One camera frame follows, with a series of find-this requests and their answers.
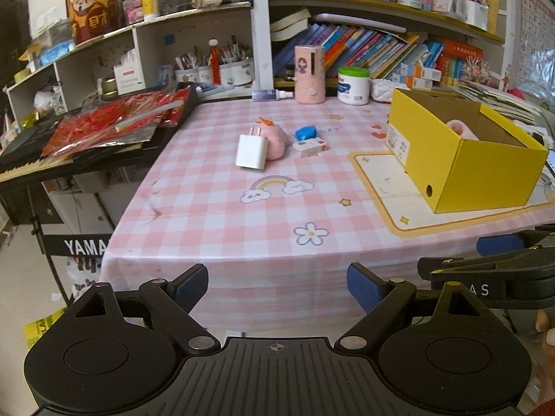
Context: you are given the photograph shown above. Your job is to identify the small spray bottle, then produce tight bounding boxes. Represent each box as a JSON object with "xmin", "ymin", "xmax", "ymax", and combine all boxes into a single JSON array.
[{"xmin": 253, "ymin": 89, "xmax": 296, "ymax": 102}]

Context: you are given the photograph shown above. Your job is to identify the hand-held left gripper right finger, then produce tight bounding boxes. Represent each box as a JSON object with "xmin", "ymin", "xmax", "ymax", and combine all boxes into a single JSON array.
[{"xmin": 334, "ymin": 262, "xmax": 519, "ymax": 354}]

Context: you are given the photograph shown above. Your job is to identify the white jar green lid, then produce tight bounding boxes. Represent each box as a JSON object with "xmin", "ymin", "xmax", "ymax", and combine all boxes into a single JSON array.
[{"xmin": 337, "ymin": 66, "xmax": 371, "ymax": 105}]

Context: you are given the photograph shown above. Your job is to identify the fortune god printed bag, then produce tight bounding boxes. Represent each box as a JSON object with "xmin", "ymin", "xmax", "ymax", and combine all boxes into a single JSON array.
[{"xmin": 65, "ymin": 0, "xmax": 124, "ymax": 46}]

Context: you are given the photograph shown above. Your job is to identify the black keyboard stand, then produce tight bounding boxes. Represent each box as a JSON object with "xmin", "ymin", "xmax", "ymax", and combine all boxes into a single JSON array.
[{"xmin": 28, "ymin": 214, "xmax": 111, "ymax": 308}]

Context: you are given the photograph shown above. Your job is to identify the yellow printed bag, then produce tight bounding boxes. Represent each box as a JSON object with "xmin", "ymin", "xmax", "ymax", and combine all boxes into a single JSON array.
[{"xmin": 24, "ymin": 312, "xmax": 66, "ymax": 352}]

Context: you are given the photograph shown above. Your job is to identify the white quilted purse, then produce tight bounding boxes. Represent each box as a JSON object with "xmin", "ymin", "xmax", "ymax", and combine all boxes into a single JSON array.
[{"xmin": 370, "ymin": 79, "xmax": 402, "ymax": 102}]

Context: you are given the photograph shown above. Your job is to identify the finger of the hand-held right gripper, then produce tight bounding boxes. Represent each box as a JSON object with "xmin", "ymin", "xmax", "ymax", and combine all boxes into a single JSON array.
[
  {"xmin": 417, "ymin": 247, "xmax": 555, "ymax": 280},
  {"xmin": 476, "ymin": 225, "xmax": 555, "ymax": 261}
]

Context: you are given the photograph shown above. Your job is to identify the large white pen holder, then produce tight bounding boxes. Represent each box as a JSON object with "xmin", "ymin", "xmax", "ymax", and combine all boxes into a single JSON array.
[{"xmin": 464, "ymin": 0, "xmax": 490, "ymax": 31}]

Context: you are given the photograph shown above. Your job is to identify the white charger plug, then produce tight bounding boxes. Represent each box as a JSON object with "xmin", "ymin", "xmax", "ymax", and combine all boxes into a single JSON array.
[{"xmin": 235, "ymin": 127, "xmax": 270, "ymax": 171}]

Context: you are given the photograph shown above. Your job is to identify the red doll ornament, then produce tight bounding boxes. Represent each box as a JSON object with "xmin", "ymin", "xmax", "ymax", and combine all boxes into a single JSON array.
[{"xmin": 207, "ymin": 38, "xmax": 223, "ymax": 85}]

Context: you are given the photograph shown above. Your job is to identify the pink humidifier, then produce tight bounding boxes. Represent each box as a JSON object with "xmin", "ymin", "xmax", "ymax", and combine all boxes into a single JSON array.
[{"xmin": 294, "ymin": 44, "xmax": 327, "ymax": 105}]

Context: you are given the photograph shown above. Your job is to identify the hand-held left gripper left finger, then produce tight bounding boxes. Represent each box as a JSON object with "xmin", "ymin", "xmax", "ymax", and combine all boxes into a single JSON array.
[{"xmin": 69, "ymin": 263, "xmax": 222, "ymax": 354}]

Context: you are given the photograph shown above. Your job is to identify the alphabet wall poster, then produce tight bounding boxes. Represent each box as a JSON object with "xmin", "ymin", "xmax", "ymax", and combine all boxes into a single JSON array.
[{"xmin": 518, "ymin": 0, "xmax": 555, "ymax": 105}]

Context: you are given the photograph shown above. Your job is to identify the stack of papers and booklets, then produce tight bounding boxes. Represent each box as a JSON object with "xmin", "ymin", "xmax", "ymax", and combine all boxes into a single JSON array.
[{"xmin": 451, "ymin": 79, "xmax": 547, "ymax": 124}]

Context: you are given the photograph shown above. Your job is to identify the white bar lamp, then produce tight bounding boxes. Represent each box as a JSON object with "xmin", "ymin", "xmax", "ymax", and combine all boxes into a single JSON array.
[{"xmin": 312, "ymin": 14, "xmax": 408, "ymax": 35}]

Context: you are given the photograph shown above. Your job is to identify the orange white carton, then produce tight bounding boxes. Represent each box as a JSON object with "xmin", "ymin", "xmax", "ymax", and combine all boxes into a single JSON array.
[
  {"xmin": 390, "ymin": 73, "xmax": 432, "ymax": 91},
  {"xmin": 401, "ymin": 63, "xmax": 442, "ymax": 79}
]

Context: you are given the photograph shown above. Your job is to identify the white bookshelf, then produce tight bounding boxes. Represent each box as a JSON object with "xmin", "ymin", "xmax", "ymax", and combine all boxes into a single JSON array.
[{"xmin": 4, "ymin": 0, "xmax": 521, "ymax": 113}]

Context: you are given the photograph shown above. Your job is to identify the red foil packets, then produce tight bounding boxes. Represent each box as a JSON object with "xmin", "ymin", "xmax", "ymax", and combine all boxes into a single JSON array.
[{"xmin": 41, "ymin": 89, "xmax": 191, "ymax": 157}]

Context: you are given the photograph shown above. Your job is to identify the open thick book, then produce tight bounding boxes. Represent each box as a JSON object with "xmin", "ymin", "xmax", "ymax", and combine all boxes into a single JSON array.
[{"xmin": 270, "ymin": 8, "xmax": 312, "ymax": 42}]

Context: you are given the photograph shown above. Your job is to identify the yellow cardboard box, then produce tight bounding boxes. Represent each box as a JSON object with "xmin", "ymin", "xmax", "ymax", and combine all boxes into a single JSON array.
[{"xmin": 387, "ymin": 88, "xmax": 549, "ymax": 214}]

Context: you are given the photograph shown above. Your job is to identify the white eraser red label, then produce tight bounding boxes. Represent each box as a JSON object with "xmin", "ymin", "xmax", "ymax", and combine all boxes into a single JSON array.
[{"xmin": 292, "ymin": 137, "xmax": 328, "ymax": 157}]

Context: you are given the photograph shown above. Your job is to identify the pink plush pig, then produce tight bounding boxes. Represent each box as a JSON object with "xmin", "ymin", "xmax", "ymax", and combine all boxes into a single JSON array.
[{"xmin": 446, "ymin": 119, "xmax": 481, "ymax": 141}]

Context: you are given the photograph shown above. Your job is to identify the red boxed book set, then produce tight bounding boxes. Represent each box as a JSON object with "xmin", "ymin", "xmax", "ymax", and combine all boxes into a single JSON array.
[{"xmin": 438, "ymin": 39, "xmax": 484, "ymax": 85}]

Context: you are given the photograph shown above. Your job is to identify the person's right hand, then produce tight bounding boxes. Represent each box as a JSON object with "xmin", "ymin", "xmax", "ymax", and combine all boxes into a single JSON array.
[{"xmin": 535, "ymin": 310, "xmax": 555, "ymax": 345}]

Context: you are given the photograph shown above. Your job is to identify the row of slanted picture books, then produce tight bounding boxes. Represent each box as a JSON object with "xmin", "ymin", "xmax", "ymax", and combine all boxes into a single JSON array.
[{"xmin": 273, "ymin": 24, "xmax": 443, "ymax": 81}]

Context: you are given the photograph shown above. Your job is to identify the black keyboard piano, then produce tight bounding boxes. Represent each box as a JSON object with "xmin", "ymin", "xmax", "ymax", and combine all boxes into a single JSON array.
[{"xmin": 0, "ymin": 84, "xmax": 202, "ymax": 191}]

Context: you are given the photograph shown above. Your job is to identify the pink plush chick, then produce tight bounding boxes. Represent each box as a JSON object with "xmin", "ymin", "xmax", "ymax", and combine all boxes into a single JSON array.
[{"xmin": 256, "ymin": 116, "xmax": 289, "ymax": 161}]

